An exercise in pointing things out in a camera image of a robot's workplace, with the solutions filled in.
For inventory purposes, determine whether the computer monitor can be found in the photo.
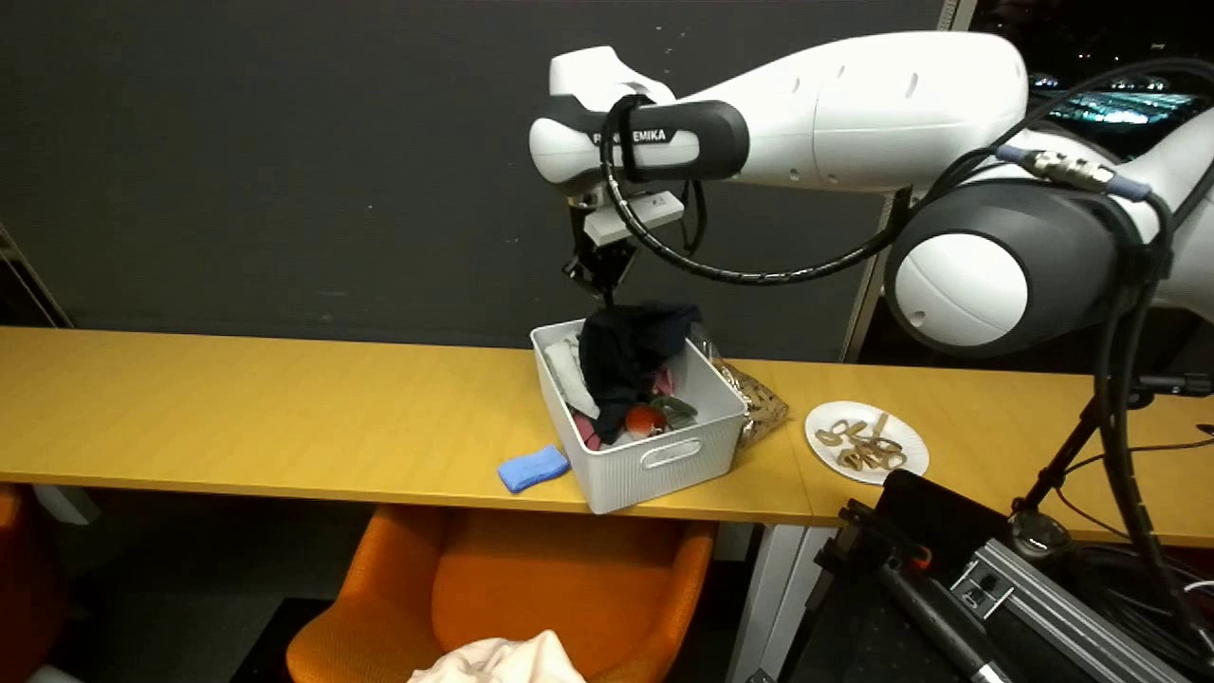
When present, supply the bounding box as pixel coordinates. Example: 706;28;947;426
1031;71;1214;137

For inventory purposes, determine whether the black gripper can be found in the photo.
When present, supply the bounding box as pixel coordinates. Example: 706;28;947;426
558;202;644;314

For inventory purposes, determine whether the white grey shirt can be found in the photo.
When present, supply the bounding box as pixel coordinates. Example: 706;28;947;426
539;349;608;426

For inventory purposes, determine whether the orange red cloth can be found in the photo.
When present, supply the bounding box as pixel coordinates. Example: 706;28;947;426
622;401;667;441

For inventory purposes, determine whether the clear bag of wooden clothespins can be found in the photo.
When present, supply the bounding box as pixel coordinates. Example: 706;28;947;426
698;330;798;449

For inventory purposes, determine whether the orange chair with peach shirt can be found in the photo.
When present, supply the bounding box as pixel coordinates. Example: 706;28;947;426
282;506;722;683

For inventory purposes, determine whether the long aluminium rail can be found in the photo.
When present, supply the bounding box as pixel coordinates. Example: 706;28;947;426
947;535;1195;683

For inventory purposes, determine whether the pink cloth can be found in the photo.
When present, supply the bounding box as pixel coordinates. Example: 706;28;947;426
571;407;612;457

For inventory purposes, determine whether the white paper plate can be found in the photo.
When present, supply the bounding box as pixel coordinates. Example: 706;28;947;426
799;395;933;491

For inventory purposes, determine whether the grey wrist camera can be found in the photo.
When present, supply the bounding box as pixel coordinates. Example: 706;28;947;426
581;185;686;252

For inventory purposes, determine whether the blue sponge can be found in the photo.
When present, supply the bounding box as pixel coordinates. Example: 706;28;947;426
495;441;576;497

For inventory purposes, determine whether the navy blue shirt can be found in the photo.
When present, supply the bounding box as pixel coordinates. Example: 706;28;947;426
576;295;703;449

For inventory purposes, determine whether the white plastic basket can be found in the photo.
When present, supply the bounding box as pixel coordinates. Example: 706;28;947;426
524;314;756;521

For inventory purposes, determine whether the peach shirt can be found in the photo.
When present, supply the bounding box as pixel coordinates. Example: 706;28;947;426
404;627;588;683

